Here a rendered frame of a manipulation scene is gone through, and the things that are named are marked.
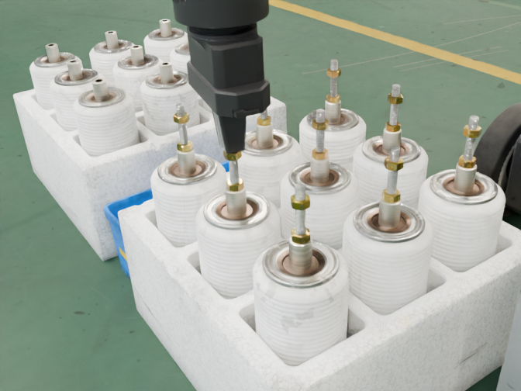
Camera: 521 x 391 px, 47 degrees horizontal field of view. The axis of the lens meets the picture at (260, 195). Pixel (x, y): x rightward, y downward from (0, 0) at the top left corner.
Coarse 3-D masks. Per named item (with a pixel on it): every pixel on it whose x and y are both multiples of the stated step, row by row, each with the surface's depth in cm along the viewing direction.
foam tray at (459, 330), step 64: (128, 256) 85; (192, 256) 74; (512, 256) 70; (192, 320) 70; (384, 320) 62; (448, 320) 66; (512, 320) 75; (192, 384) 78; (256, 384) 59; (320, 384) 57; (384, 384) 63; (448, 384) 73
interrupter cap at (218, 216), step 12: (252, 192) 70; (216, 204) 69; (252, 204) 69; (264, 204) 68; (204, 216) 67; (216, 216) 67; (228, 216) 67; (240, 216) 67; (252, 216) 66; (264, 216) 66; (228, 228) 65; (240, 228) 65
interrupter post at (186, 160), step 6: (192, 150) 75; (180, 156) 74; (186, 156) 74; (192, 156) 75; (180, 162) 75; (186, 162) 75; (192, 162) 75; (180, 168) 76; (186, 168) 75; (192, 168) 75; (186, 174) 76
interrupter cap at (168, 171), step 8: (168, 160) 78; (176, 160) 78; (200, 160) 78; (208, 160) 78; (160, 168) 76; (168, 168) 76; (176, 168) 77; (200, 168) 77; (208, 168) 76; (216, 168) 76; (160, 176) 75; (168, 176) 75; (176, 176) 75; (184, 176) 75; (192, 176) 75; (200, 176) 74; (208, 176) 74; (176, 184) 73; (184, 184) 73; (192, 184) 73
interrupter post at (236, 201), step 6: (228, 192) 66; (234, 192) 66; (240, 192) 66; (228, 198) 66; (234, 198) 66; (240, 198) 66; (228, 204) 67; (234, 204) 66; (240, 204) 66; (246, 204) 67; (228, 210) 67; (234, 210) 67; (240, 210) 67; (246, 210) 68
